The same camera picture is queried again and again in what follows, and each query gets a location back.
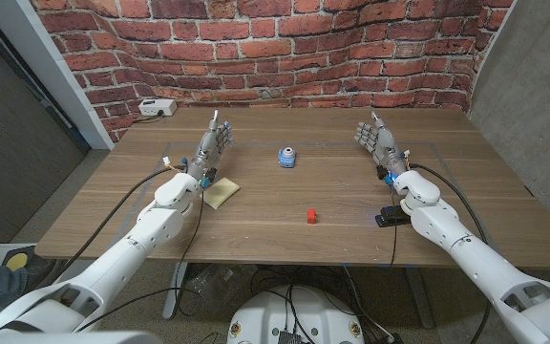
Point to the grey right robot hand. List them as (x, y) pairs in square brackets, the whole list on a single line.
[(382, 141)]

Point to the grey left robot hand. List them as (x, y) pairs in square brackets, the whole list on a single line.
[(210, 145)]

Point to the black stapler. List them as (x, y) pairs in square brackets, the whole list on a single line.
[(389, 217)]

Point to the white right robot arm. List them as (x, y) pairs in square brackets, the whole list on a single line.
[(471, 258)]

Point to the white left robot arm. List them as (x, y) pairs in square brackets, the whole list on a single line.
[(127, 248)]

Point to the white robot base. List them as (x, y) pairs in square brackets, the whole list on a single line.
[(299, 310)]

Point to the yellow sponge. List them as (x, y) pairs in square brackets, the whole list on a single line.
[(222, 192)]

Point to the blue tape dispenser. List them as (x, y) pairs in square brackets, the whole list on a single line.
[(286, 157)]

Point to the red block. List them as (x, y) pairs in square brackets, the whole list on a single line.
[(311, 216)]

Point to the white power strip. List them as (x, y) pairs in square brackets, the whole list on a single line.
[(157, 107)]

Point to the red brick printed backdrop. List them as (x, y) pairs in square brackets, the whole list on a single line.
[(275, 57)]

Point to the clear plastic bag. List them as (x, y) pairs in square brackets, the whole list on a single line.
[(217, 286)]

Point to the grey table leg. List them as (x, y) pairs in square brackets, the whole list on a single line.
[(175, 291), (419, 296)]

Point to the yellow and black floor pedal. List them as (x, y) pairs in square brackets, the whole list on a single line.
[(17, 260)]

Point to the white door frame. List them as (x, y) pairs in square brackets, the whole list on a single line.
[(41, 62)]

